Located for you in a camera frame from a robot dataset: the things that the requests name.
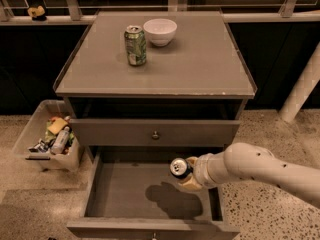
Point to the yellow sponge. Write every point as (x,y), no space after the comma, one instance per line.
(57,125)

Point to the brass top drawer knob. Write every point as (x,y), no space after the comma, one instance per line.
(155,135)

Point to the grey drawer cabinet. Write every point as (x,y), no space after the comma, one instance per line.
(199,75)

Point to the green soda can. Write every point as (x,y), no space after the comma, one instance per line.
(135,44)

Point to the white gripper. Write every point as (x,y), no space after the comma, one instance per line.
(201,170)

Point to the white railing ledge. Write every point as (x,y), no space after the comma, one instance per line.
(251,17)

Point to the white bowl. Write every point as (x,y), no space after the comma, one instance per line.
(160,31)

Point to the clear plastic storage bin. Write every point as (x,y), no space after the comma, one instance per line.
(33,144)

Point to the yellow black object on ledge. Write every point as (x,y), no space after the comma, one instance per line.
(37,13)

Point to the blue pepsi can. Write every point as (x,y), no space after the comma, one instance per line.
(180,168)

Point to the brass middle drawer knob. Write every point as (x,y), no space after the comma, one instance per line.
(154,236)

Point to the brass drawer knob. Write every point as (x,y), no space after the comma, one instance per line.
(155,135)
(154,236)

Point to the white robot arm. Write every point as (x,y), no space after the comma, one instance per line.
(242,161)

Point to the white plastic bottle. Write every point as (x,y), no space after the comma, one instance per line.
(60,142)

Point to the grey top drawer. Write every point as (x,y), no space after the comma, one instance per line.
(138,132)

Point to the grey open middle drawer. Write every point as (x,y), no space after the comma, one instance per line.
(133,194)

